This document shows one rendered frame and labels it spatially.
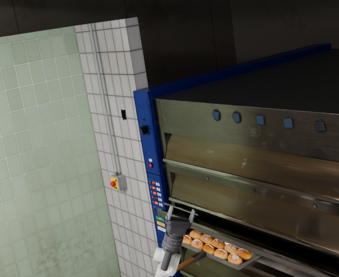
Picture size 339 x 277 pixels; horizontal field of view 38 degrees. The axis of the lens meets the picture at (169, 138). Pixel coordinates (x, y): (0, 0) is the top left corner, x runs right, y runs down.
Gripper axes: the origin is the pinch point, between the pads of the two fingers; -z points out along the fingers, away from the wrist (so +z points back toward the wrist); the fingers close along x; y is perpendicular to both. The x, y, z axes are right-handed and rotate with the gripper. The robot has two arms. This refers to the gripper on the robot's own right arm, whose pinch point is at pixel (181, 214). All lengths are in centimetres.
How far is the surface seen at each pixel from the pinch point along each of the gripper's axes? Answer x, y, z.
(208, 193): -36, 57, 11
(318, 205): -59, -11, -19
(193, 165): -23, 61, -3
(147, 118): 0, 100, -14
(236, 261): -52, 29, 38
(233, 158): -35, 38, -19
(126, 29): 23, 119, -63
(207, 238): -47, 62, 43
